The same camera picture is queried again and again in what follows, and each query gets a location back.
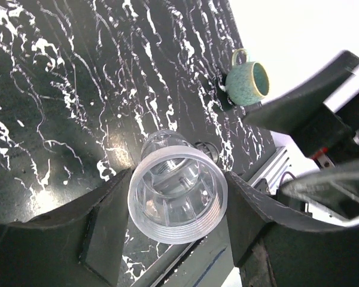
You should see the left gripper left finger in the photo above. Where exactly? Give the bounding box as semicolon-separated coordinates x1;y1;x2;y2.
0;169;132;286

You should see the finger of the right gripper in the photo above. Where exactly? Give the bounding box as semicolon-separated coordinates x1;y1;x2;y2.
280;168;359;221
244;51;359;135

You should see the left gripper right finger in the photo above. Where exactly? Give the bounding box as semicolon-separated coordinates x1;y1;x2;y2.
226;172;359;286

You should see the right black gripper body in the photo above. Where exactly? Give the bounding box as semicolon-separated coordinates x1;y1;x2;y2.
290;71;359;168

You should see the black corrugated hose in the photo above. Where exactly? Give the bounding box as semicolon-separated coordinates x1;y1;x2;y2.
194;142;221;165

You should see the clear plastic canister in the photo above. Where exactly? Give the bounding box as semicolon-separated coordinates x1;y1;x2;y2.
127;130;228;245

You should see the teal ceramic cup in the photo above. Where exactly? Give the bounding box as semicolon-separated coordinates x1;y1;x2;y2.
225;48;270;106

